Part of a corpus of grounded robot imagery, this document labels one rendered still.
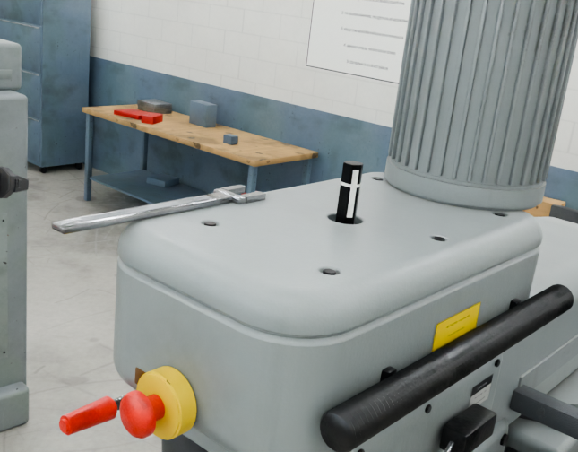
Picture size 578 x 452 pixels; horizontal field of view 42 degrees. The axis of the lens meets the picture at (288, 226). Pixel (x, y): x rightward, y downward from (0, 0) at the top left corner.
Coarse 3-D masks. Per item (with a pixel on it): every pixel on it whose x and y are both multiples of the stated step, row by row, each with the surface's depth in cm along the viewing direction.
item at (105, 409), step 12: (108, 396) 73; (120, 396) 74; (84, 408) 71; (96, 408) 71; (108, 408) 72; (60, 420) 70; (72, 420) 69; (84, 420) 70; (96, 420) 71; (108, 420) 72; (72, 432) 69
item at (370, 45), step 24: (336, 0) 579; (360, 0) 565; (384, 0) 551; (408, 0) 538; (312, 24) 598; (336, 24) 583; (360, 24) 568; (384, 24) 554; (312, 48) 602; (336, 48) 587; (360, 48) 572; (384, 48) 558; (336, 72) 590; (360, 72) 575; (384, 72) 561
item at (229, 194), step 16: (224, 192) 79; (240, 192) 82; (256, 192) 80; (128, 208) 70; (144, 208) 70; (160, 208) 71; (176, 208) 72; (192, 208) 74; (64, 224) 64; (80, 224) 64; (96, 224) 65; (112, 224) 67
